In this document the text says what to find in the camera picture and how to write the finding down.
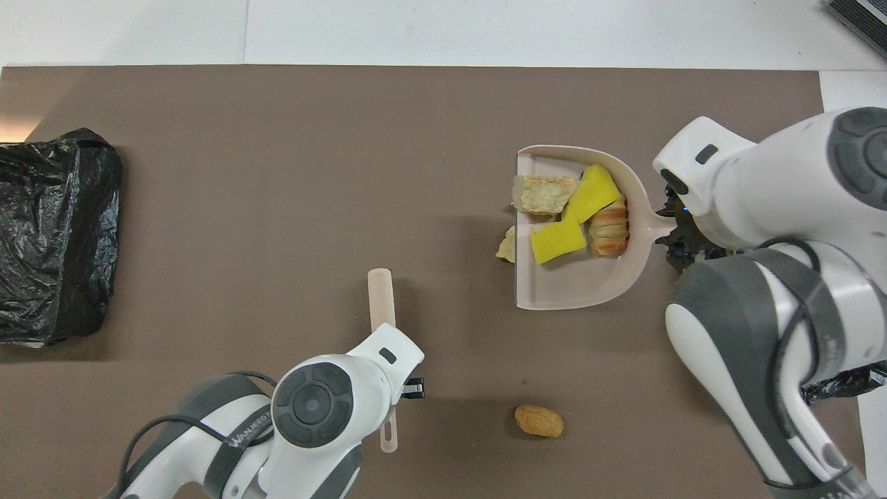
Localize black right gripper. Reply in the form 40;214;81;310
655;184;721;272

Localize crusty bread chunk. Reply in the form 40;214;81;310
586;194;631;257
511;175;579;216

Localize yellow sponge block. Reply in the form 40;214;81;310
565;164;622;224

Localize beige hand brush black bristles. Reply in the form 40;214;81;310
368;268;400;454

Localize beige plastic dustpan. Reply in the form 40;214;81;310
515;144;676;311

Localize notched yellow sponge piece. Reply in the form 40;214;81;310
531;220;588;265

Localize brown nugget toy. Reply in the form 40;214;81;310
514;405;565;438

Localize bin wrapped black bag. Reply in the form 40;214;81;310
0;128;124;347

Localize brown paper table mat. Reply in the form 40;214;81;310
0;65;867;499

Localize dark ribbed device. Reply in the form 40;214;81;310
825;0;887;60

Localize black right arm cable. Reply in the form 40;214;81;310
766;236;874;499

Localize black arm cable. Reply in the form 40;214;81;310
118;371;281;499
766;236;874;499

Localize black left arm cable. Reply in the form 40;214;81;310
118;371;281;499

